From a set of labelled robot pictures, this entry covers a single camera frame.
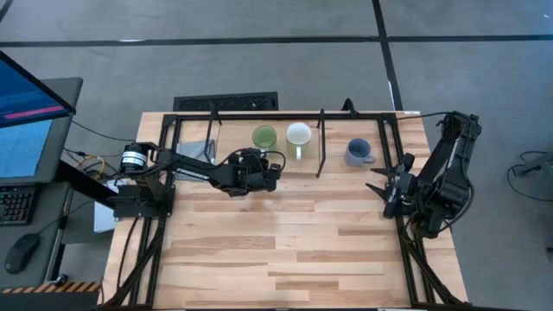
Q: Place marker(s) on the grey folded cloth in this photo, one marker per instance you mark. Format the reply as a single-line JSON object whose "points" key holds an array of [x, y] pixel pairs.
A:
{"points": [[192, 149]]}

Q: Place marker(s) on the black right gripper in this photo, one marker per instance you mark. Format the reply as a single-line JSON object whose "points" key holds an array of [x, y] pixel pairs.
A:
{"points": [[402, 190]]}

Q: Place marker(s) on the grey computer desk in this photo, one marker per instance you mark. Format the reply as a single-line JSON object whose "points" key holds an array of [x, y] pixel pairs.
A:
{"points": [[41, 203]]}

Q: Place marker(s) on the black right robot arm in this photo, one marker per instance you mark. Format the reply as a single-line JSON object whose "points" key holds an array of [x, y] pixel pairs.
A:
{"points": [[449, 173]]}

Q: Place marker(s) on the wooden shelf black metal frame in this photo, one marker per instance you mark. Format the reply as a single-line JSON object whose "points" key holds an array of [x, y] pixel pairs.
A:
{"points": [[309, 166]]}

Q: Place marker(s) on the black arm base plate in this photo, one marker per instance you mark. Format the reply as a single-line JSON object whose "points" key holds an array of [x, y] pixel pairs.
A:
{"points": [[129, 207]]}

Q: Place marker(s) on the white mug green inside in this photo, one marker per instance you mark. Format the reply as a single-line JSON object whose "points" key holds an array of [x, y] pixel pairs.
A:
{"points": [[264, 137]]}

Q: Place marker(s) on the black framed computer monitor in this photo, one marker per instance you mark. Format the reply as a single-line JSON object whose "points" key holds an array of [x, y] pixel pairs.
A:
{"points": [[21, 95]]}

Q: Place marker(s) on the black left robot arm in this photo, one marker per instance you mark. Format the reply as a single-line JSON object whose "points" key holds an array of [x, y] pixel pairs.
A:
{"points": [[190, 168]]}

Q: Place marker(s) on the grey framed computer monitor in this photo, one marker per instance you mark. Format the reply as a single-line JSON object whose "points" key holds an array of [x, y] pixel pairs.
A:
{"points": [[26, 151]]}

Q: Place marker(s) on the black aluminium table frame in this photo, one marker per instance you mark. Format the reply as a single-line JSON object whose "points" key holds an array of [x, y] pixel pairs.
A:
{"points": [[276, 116]]}

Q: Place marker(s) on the hazard striped black platform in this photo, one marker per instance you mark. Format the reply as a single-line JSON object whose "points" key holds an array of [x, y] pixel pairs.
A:
{"points": [[56, 298]]}

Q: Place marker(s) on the black floor vent grille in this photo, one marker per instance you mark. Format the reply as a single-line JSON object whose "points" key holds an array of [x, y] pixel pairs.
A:
{"points": [[224, 102]]}

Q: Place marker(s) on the black monitor stand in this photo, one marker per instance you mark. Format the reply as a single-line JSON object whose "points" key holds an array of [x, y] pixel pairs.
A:
{"points": [[78, 179]]}

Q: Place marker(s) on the black computer mouse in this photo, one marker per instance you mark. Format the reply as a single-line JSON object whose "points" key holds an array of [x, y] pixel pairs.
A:
{"points": [[21, 252]]}

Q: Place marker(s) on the backlit black keyboard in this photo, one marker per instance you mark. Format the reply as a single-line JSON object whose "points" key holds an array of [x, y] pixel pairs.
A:
{"points": [[15, 205]]}

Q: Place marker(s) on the blue-grey mug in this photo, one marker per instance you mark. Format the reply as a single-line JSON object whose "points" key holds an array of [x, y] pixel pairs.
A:
{"points": [[357, 151]]}

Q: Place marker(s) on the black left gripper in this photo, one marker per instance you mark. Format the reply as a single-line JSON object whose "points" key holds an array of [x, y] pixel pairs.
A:
{"points": [[255, 177]]}

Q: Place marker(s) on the white box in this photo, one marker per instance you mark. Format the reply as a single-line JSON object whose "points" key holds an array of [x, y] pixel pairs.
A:
{"points": [[104, 218]]}

